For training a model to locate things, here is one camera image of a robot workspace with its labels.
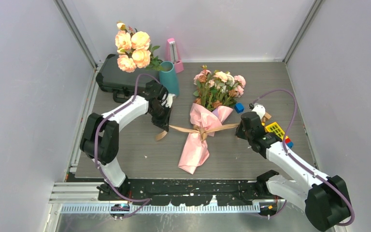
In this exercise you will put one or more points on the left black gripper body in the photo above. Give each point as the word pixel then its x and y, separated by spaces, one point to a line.
pixel 160 115

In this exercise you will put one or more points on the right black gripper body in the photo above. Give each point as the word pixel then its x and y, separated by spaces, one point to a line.
pixel 241 133

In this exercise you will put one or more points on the tan ribbon bow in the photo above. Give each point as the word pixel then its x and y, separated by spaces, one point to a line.
pixel 203 133

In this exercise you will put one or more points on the pink flower bouquet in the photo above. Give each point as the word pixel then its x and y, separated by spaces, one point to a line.
pixel 216 94

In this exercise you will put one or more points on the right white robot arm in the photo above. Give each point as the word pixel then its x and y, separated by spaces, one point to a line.
pixel 324 200

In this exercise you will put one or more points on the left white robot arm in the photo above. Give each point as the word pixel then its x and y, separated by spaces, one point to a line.
pixel 100 139

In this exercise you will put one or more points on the teal vase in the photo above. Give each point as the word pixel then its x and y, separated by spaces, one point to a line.
pixel 168 78

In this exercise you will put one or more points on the wooden rectangular block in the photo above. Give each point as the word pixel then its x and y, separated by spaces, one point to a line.
pixel 267 116

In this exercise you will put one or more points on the yellow window block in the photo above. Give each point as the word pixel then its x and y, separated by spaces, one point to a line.
pixel 276 129

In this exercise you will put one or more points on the small blue brick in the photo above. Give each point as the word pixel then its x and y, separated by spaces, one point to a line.
pixel 239 108

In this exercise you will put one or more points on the blue flat brick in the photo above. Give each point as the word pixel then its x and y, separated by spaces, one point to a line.
pixel 290 145

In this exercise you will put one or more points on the black carrying case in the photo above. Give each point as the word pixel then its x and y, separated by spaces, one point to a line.
pixel 121 84

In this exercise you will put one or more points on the pink metronome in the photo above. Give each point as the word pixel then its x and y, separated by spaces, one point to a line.
pixel 172 55

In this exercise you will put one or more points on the peach artificial roses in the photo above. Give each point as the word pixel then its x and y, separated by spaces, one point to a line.
pixel 135 50

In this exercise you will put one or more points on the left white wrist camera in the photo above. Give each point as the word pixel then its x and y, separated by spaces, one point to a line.
pixel 168 100

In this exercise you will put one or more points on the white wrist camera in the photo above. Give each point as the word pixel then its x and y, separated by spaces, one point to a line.
pixel 258 109
pixel 168 100

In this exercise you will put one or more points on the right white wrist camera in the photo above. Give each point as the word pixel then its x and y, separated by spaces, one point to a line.
pixel 258 109

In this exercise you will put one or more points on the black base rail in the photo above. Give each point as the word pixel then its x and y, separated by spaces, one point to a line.
pixel 188 192

